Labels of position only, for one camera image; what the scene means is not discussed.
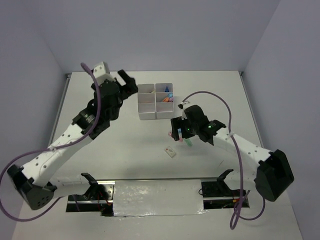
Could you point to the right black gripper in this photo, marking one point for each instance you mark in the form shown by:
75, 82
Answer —
177, 123

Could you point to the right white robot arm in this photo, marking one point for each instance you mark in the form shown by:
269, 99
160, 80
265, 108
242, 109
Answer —
273, 171

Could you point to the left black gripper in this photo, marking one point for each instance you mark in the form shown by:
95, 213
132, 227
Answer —
130, 88

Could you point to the left white divided container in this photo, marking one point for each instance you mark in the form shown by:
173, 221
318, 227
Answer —
146, 102

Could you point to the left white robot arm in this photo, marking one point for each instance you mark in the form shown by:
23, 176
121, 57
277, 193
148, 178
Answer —
34, 180

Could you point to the light blue highlighter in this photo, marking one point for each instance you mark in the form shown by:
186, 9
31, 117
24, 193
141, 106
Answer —
169, 95

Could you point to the white eraser box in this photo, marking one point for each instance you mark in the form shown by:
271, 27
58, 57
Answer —
169, 150

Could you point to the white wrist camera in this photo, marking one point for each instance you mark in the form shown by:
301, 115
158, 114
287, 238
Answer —
101, 73
183, 106

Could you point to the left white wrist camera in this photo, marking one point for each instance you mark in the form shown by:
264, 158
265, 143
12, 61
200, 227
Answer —
101, 73

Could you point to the green correction tape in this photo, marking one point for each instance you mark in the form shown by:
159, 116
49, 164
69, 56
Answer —
188, 142

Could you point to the blue correction tape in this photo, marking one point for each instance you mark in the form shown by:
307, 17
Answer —
179, 133

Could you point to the silver foil panel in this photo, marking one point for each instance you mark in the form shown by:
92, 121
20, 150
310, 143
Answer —
157, 198

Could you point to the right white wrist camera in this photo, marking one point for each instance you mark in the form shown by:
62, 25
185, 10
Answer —
183, 106

